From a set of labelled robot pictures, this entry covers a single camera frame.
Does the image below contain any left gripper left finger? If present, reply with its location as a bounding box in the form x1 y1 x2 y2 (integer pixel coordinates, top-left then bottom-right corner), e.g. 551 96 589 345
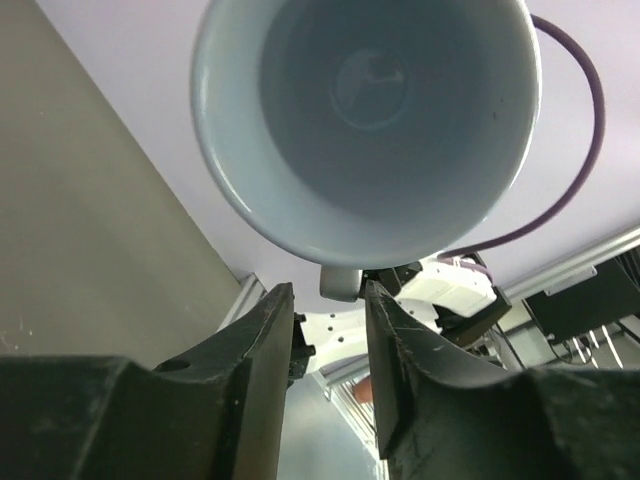
1 283 294 479

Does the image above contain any person in background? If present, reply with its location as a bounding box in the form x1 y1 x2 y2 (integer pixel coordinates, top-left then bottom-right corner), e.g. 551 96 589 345
352 376 373 404

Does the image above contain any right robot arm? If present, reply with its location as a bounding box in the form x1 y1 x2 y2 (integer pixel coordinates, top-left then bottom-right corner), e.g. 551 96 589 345
288 257 512 383

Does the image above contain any light blue mug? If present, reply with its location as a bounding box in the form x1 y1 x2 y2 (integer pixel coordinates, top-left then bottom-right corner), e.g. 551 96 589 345
189 0 544 304

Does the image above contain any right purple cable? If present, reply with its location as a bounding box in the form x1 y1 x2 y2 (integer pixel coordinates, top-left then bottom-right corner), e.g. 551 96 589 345
437 13 607 264

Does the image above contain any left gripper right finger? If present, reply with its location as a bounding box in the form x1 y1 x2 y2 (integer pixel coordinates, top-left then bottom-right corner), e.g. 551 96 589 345
365 283 639 479

